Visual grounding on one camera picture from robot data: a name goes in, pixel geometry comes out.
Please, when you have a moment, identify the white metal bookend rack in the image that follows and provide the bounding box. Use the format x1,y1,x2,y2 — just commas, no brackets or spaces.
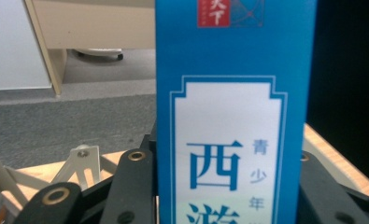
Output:
0,144,120,208

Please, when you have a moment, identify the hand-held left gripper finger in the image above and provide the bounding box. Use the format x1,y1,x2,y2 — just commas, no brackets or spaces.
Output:
140,121,158,154

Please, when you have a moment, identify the white cabinet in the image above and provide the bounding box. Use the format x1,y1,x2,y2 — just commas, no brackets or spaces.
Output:
0,0,53,92

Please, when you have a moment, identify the light wooden desk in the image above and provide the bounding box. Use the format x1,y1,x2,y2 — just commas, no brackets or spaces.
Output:
24,0,157,96

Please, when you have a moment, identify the swivel chair base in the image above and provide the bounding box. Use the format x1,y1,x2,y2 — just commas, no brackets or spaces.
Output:
72,48,124,62

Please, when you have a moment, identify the blue book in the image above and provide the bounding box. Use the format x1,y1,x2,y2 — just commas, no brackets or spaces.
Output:
155,0,318,224

